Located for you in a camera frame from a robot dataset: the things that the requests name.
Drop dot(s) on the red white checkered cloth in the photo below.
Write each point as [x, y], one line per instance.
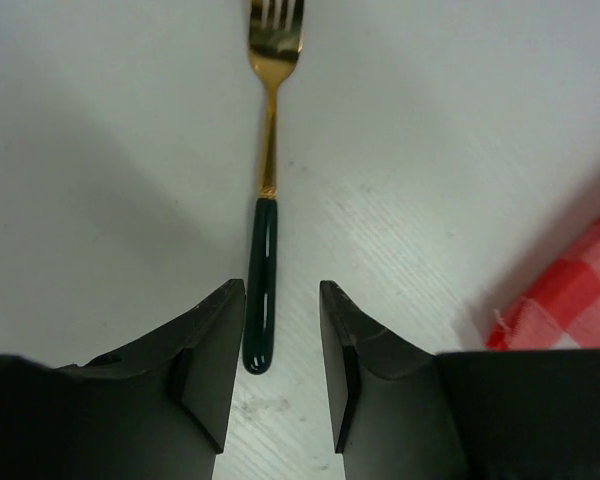
[561, 310]

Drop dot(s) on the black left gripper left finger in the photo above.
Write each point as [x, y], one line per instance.
[155, 408]

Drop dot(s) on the black handled gold fork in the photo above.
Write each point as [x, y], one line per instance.
[275, 42]

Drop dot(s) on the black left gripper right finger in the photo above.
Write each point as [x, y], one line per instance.
[399, 412]

